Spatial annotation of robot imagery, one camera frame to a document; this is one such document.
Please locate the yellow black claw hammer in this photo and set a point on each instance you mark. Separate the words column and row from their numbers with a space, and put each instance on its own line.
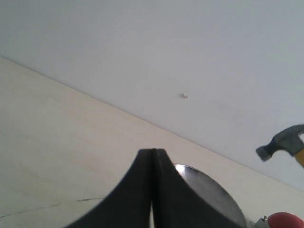
column 287, row 140

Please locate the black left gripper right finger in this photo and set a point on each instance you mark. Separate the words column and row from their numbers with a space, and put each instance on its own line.
column 175, row 204

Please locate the round stainless steel plate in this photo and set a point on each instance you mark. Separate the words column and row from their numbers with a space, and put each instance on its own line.
column 212, row 192

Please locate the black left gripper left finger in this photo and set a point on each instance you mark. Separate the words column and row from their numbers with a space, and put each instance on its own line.
column 128, row 204

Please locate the red dome push button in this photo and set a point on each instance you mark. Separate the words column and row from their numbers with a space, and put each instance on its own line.
column 279, row 220

